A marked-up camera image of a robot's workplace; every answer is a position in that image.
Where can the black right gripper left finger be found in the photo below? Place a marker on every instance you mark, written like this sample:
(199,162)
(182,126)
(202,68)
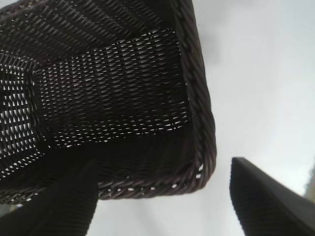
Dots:
(61,211)

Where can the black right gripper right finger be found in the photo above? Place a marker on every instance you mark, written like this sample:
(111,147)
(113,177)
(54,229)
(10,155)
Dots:
(265,206)

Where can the dark brown woven basket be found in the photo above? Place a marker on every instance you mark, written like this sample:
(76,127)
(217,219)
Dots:
(110,98)

